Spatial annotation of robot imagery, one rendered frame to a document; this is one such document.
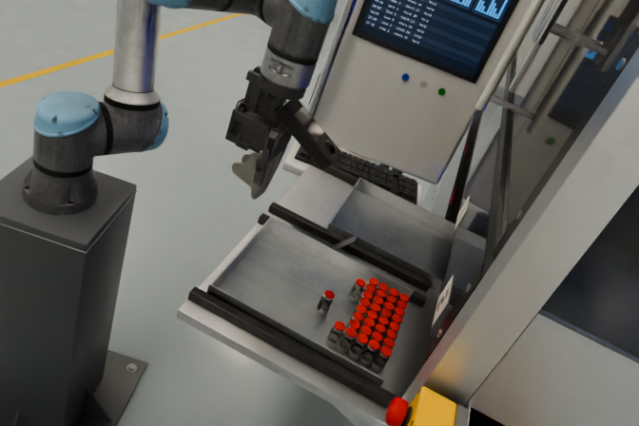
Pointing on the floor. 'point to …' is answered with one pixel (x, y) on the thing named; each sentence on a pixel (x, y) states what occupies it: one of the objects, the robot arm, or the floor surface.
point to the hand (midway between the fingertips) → (260, 193)
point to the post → (542, 245)
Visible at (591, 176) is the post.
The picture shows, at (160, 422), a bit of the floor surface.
